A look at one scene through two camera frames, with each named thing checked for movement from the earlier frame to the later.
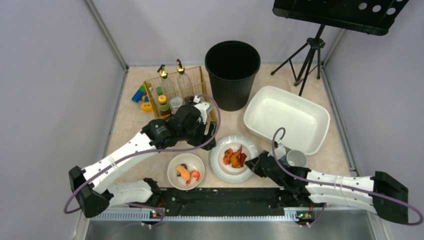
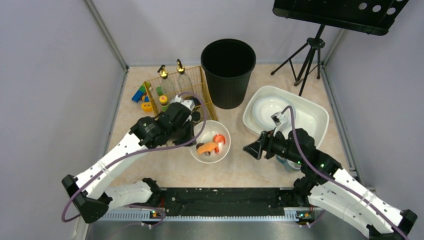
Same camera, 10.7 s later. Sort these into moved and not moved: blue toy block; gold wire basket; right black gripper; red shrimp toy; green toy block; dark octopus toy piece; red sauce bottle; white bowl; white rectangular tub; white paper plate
Moved: dark octopus toy piece; white bowl; right black gripper; white paper plate; red shrimp toy
Not moved: white rectangular tub; red sauce bottle; gold wire basket; green toy block; blue toy block
